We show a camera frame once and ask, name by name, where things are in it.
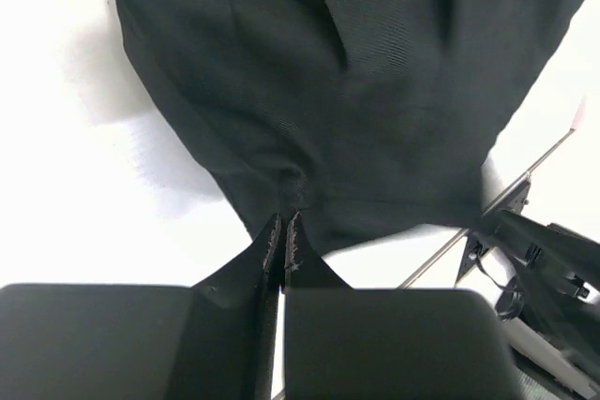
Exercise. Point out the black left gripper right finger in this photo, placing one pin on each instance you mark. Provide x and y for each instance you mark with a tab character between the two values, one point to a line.
346	343

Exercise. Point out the black skirt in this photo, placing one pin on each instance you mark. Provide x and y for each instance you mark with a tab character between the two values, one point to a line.
365	117

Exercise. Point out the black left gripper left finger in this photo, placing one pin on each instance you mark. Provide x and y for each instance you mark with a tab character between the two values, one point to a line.
214	340

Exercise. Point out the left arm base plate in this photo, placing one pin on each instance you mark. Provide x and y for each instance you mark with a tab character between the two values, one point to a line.
513	199

